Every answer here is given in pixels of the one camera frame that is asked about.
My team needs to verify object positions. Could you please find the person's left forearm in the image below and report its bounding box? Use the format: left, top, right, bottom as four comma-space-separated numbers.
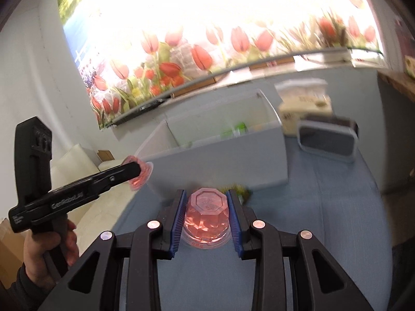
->
13, 264, 57, 311

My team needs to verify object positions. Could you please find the black speaker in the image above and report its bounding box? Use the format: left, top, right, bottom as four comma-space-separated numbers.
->
296, 115, 360, 163

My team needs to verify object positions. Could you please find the large brown cardboard box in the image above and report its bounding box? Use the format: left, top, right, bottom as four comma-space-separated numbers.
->
0, 218, 27, 289

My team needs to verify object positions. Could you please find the person's left hand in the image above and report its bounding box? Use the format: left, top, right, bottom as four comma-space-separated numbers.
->
23, 218, 80, 290

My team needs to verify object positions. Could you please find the red jelly cup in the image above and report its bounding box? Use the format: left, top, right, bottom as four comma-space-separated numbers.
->
122, 156, 154, 190

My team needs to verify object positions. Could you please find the white cardboard box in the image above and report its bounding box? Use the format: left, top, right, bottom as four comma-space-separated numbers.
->
134, 89, 289, 201

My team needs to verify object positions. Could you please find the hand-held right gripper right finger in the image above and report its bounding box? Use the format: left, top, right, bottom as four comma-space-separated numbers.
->
226, 189, 373, 311

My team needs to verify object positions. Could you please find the blue tablecloth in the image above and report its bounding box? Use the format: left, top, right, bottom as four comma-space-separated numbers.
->
117, 134, 394, 311

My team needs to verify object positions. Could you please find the orange jelly cup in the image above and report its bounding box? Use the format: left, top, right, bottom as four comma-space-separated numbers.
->
181, 187, 232, 248

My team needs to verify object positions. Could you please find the white tissue pack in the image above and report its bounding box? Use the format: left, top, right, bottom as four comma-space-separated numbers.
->
275, 78, 333, 136

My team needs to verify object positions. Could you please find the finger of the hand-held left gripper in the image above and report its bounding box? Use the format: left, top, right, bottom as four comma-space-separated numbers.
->
92, 163, 143, 195

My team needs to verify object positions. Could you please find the brown wall shelf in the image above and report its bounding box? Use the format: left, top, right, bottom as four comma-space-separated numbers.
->
378, 71, 415, 104

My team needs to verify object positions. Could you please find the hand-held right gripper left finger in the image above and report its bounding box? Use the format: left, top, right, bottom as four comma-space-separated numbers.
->
38, 188, 188, 311

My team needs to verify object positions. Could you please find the green jelly cup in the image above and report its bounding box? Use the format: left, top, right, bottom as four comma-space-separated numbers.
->
220, 185, 252, 201

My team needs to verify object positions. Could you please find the tulip wall poster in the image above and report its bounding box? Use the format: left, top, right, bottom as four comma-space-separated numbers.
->
55, 0, 383, 130

